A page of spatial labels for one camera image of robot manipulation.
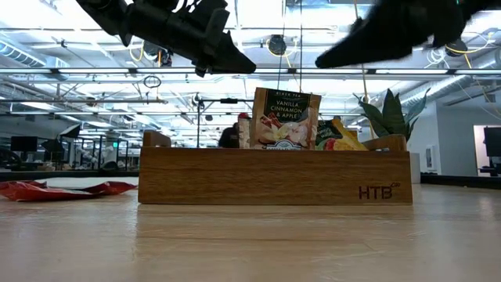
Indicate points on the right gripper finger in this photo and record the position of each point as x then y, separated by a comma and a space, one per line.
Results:
364, 43

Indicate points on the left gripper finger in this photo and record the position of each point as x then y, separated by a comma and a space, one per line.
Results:
231, 58

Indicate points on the yellow mango tea packet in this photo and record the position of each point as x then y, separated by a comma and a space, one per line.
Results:
340, 143

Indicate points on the wooden tea organizer box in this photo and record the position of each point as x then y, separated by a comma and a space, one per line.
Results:
254, 176

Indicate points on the red strawberry tea packet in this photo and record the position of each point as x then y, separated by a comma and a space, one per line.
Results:
35, 192
23, 183
111, 187

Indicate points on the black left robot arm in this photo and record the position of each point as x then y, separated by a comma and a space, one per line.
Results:
105, 11

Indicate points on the green snake plant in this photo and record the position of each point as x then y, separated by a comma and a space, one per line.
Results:
391, 117

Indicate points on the person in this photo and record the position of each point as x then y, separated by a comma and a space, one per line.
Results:
229, 139

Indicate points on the black computer monitor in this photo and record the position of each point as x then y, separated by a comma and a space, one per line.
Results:
23, 144
493, 141

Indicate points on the black metal rig frame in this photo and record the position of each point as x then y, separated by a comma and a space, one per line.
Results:
229, 100

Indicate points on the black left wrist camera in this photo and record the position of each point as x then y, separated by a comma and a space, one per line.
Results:
211, 19

